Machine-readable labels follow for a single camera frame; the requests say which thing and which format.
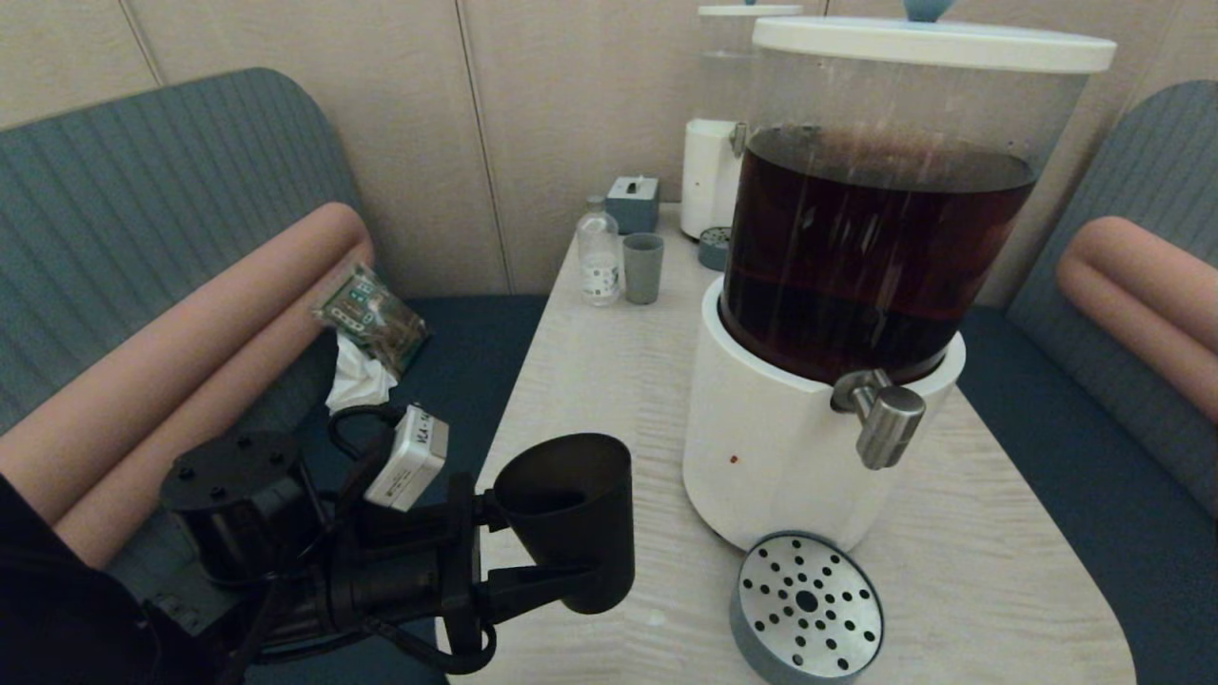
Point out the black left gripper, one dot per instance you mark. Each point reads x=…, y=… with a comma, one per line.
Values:
x=409, y=571

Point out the grey-green cup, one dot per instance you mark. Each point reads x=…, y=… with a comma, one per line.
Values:
x=643, y=269

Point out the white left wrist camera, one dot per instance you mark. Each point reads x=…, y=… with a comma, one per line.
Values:
x=407, y=459

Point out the pink bolster cushion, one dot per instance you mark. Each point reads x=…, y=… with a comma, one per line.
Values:
x=1161, y=260
x=190, y=342
x=190, y=447
x=1142, y=326

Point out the grey-green ribbed bench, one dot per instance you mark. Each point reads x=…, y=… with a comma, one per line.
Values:
x=143, y=190
x=1170, y=162

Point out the white large dispenser lid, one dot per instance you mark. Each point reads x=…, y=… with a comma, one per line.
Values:
x=933, y=48

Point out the white small dispenser lid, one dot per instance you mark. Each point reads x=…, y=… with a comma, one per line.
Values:
x=747, y=11

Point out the round grey perforated drip tray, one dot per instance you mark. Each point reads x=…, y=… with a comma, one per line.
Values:
x=805, y=609

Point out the green snack packet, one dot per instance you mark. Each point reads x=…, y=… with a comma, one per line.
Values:
x=373, y=319

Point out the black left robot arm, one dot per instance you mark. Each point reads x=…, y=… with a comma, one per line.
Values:
x=228, y=495

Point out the silver dispenser tap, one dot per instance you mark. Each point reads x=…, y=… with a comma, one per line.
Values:
x=892, y=425

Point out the dark blue seat cushion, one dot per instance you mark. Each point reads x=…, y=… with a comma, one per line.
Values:
x=1075, y=495
x=457, y=381

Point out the blue-grey tissue box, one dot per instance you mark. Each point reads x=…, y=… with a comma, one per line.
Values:
x=633, y=203

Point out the crumpled white tissue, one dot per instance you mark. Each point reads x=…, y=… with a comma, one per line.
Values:
x=360, y=381

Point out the small grey drip tray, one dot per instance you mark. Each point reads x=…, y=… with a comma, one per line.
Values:
x=714, y=250

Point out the black plastic cup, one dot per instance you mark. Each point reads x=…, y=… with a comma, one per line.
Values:
x=571, y=514

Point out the small clear water dispenser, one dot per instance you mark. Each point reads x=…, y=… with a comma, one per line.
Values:
x=709, y=171

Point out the clear plastic water bottle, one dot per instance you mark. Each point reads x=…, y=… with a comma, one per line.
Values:
x=599, y=257

